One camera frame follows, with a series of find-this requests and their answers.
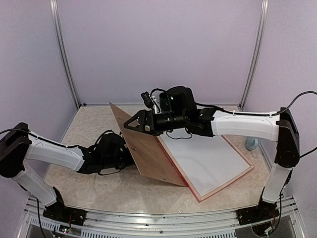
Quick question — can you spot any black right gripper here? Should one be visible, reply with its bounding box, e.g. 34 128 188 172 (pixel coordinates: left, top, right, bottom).
123 109 188 136

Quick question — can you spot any brown backing board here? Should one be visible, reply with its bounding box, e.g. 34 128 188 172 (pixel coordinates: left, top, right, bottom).
110 103 187 187

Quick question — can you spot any landscape photo print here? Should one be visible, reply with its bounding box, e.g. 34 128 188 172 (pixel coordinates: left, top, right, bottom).
159 135 251 199

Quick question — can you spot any pink wooden picture frame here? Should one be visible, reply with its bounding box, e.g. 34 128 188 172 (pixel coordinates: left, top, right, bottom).
155 135 255 203

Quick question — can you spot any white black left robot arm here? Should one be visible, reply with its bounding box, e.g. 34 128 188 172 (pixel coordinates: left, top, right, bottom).
0 122 135 221

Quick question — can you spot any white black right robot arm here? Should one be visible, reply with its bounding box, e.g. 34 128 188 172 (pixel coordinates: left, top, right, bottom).
124 86 300 220

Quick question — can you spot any dark green cup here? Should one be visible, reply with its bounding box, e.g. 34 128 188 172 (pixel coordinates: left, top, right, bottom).
159 92 170 113

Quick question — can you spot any light blue paper cup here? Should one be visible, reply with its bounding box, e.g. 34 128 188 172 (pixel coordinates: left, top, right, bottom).
245 137 259 151

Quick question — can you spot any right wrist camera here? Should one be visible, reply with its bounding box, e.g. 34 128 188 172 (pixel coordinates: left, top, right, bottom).
141 92 160 114

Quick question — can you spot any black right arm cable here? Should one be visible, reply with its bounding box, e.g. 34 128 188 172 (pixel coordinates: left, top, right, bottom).
195 91 317 159

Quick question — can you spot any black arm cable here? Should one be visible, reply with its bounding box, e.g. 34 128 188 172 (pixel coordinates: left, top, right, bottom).
195 91 317 159
0 128 82 151

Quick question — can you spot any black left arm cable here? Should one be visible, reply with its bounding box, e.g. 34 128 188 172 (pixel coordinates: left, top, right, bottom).
0 128 82 151

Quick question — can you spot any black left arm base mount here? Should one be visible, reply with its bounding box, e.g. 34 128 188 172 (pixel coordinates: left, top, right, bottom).
43 207 87 226

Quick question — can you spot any aluminium front rail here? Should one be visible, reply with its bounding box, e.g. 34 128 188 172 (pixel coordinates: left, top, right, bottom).
24 195 302 238

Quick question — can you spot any right aluminium corner post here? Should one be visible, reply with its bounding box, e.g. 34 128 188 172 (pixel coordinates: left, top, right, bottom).
239 0 269 110

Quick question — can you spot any aluminium corner post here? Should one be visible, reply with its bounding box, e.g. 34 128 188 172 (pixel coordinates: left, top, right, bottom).
50 0 81 110
239 0 269 110

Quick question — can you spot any left aluminium corner post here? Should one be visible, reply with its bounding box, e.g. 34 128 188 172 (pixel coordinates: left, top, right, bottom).
50 0 81 110

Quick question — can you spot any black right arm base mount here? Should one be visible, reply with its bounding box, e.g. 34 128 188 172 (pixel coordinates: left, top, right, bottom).
236 206 280 226

